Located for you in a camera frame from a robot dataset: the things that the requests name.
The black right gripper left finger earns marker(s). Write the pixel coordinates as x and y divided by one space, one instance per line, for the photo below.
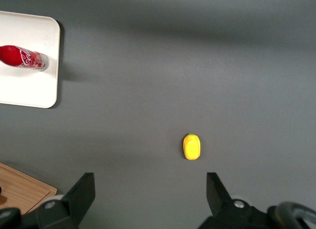
79 199

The yellow toy lemon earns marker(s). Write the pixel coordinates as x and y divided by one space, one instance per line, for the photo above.
191 147

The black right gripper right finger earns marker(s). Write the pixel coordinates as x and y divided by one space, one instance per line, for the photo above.
218 199

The wooden two-drawer cabinet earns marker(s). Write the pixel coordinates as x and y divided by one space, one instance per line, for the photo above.
22 189

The cream plastic tray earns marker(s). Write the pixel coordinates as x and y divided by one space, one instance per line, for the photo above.
29 88

